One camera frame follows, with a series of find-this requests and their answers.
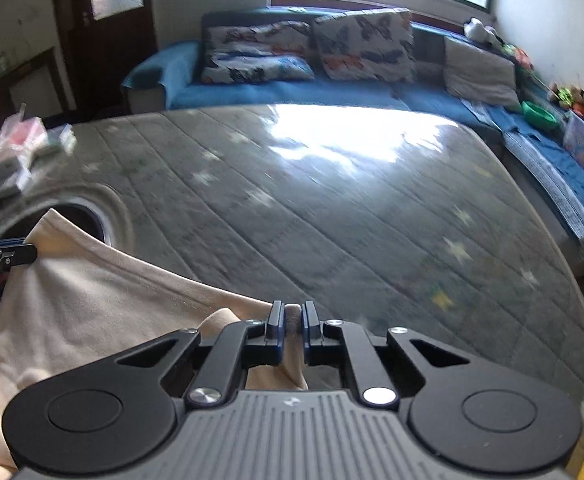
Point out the dark wooden door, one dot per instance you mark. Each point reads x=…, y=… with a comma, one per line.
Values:
x=107, y=45

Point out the dark wooden cabinet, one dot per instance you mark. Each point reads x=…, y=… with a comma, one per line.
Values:
x=2, y=75

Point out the small plush toys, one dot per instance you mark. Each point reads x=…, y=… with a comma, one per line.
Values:
x=569, y=97

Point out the large butterfly print pillow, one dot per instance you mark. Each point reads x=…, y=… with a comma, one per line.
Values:
x=364, y=45

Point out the round black table stove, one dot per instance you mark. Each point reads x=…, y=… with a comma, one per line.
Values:
x=84, y=217

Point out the grey striped seat cushion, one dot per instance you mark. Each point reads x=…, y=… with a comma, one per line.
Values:
x=556, y=195

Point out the white plush toy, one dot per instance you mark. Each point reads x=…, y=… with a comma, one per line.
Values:
x=479, y=30

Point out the pile of small packets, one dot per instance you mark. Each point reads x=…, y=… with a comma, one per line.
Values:
x=19, y=145

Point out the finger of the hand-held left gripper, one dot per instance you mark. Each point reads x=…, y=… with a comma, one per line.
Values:
x=14, y=253

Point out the blue sofa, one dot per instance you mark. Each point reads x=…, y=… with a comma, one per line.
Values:
x=297, y=91

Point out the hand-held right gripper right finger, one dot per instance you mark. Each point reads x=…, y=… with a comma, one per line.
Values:
x=308, y=330

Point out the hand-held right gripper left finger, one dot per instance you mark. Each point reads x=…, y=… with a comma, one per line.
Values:
x=275, y=328

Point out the cream garment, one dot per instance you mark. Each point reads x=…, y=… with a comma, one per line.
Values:
x=97, y=300

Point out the colourful toys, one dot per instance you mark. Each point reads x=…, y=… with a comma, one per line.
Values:
x=516, y=55

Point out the green bowl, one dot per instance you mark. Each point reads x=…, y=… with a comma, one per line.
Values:
x=539, y=115

